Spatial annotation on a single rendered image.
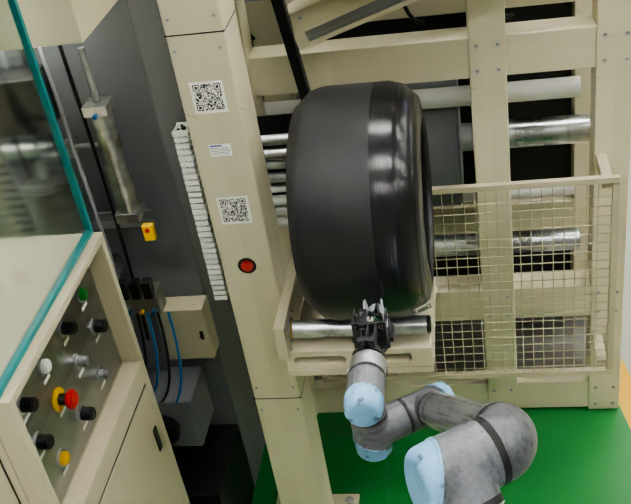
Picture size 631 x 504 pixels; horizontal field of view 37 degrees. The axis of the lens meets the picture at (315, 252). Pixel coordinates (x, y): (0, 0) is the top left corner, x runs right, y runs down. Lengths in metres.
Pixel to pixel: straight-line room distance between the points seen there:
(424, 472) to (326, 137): 0.82
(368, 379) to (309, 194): 0.42
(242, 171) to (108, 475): 0.74
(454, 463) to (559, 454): 1.71
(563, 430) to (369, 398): 1.56
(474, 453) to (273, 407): 1.15
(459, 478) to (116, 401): 1.01
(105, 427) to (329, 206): 0.72
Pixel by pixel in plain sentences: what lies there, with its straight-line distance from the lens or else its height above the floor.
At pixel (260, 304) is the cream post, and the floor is 0.94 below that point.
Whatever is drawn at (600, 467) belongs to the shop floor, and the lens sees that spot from 3.17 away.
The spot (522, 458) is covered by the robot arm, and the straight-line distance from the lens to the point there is 1.55.
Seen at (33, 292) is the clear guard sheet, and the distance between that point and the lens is 1.91.
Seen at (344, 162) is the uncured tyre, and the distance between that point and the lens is 1.98.
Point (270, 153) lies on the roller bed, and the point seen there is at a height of 1.15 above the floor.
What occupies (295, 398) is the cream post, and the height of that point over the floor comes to 0.62.
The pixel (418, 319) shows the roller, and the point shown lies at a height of 0.92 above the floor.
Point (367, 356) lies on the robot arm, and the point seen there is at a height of 1.11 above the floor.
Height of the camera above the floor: 2.32
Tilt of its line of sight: 34 degrees down
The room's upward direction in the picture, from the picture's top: 10 degrees counter-clockwise
